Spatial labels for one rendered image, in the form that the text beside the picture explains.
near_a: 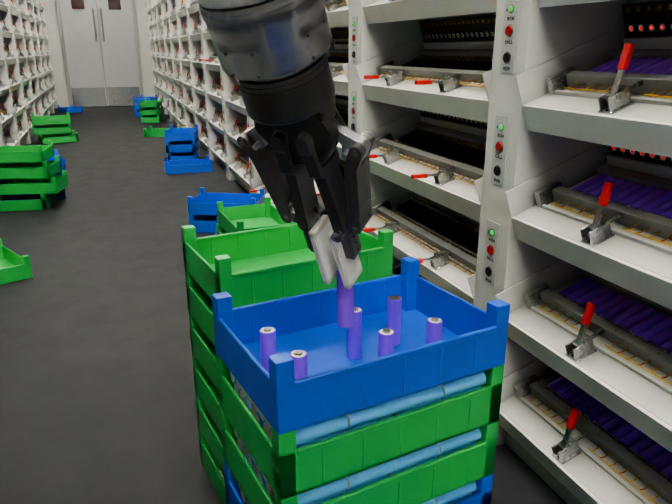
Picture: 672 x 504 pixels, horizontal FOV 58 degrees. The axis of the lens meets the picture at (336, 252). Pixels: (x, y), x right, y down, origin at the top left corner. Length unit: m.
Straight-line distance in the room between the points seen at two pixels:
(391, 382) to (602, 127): 0.49
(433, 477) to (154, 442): 0.72
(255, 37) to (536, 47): 0.71
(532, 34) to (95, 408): 1.17
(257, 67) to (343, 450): 0.41
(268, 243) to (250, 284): 0.22
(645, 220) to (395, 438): 0.50
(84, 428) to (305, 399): 0.88
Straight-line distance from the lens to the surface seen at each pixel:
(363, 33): 1.69
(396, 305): 0.76
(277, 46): 0.45
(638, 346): 1.03
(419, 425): 0.73
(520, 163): 1.10
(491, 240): 1.17
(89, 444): 1.39
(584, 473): 1.13
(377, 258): 1.00
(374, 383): 0.66
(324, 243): 0.60
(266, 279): 0.91
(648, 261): 0.93
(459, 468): 0.81
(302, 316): 0.82
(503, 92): 1.12
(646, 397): 0.98
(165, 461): 1.29
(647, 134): 0.90
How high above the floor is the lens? 0.76
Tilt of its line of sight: 19 degrees down
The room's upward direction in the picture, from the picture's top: straight up
